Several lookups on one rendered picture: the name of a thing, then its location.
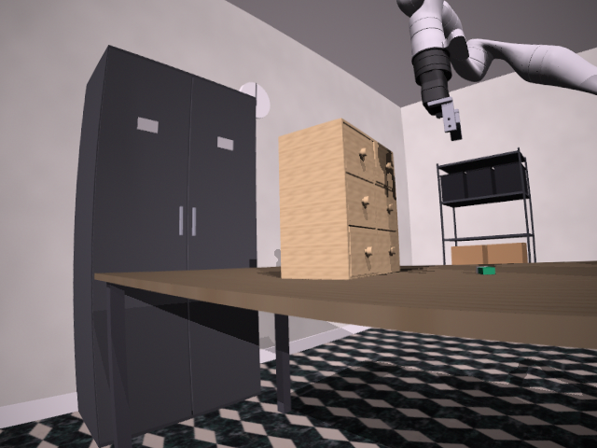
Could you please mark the green and white eraser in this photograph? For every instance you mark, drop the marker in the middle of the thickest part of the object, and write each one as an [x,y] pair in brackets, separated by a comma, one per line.
[487,270]

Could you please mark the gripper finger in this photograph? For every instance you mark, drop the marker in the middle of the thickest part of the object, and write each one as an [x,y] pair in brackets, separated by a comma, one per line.
[447,113]
[456,135]

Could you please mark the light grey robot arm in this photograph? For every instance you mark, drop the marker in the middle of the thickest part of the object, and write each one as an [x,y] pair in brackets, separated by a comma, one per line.
[539,64]

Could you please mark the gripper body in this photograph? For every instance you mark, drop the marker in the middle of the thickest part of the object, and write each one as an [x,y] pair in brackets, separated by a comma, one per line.
[431,54]

